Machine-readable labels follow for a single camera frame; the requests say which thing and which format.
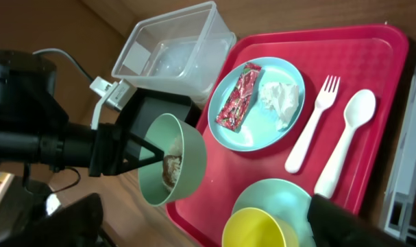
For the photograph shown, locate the red snack wrapper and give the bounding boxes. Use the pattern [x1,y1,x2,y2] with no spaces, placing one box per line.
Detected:
[215,62,262,131]

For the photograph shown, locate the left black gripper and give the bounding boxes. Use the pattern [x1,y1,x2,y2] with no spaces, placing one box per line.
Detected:
[88,123,164,177]

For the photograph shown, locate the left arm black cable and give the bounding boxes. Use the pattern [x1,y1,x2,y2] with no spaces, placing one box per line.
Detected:
[32,47,95,85]

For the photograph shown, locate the green bowl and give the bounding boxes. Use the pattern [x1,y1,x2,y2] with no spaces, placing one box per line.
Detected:
[138,113,207,207]

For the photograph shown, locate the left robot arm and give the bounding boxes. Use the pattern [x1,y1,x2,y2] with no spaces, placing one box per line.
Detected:
[0,49,164,177]

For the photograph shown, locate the yellow cup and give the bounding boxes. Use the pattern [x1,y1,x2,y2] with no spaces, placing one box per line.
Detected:
[221,207,299,247]

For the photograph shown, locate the clear plastic bin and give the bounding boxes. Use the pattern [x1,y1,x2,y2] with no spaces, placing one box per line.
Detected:
[112,1,236,104]

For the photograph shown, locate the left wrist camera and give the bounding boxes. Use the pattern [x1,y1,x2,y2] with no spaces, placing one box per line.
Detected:
[89,76,136,130]

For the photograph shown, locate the black waste tray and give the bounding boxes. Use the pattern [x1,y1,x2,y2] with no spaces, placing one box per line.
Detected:
[115,89,201,138]

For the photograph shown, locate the grey dishwasher rack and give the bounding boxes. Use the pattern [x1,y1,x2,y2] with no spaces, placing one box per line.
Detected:
[378,67,416,246]

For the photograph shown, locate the rice and food scraps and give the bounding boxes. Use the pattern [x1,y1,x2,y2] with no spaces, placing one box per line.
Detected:
[162,136,183,191]

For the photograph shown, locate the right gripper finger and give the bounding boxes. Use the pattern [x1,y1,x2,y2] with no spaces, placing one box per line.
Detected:
[307,194,406,247]

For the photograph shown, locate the light blue bowl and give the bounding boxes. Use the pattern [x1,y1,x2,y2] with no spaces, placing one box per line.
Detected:
[232,178,315,247]

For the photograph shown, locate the white tissue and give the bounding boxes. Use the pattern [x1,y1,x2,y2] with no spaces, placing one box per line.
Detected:
[258,82,299,131]

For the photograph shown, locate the light blue plate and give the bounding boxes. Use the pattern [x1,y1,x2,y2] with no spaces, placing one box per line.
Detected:
[208,57,306,152]

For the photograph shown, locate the white plastic spoon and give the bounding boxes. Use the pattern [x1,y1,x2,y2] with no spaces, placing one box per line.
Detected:
[314,89,376,198]

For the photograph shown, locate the red serving tray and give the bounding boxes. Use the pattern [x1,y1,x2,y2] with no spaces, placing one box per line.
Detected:
[167,25,409,246]

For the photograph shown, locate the white plastic fork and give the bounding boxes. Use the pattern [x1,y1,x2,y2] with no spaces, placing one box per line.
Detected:
[284,75,341,174]

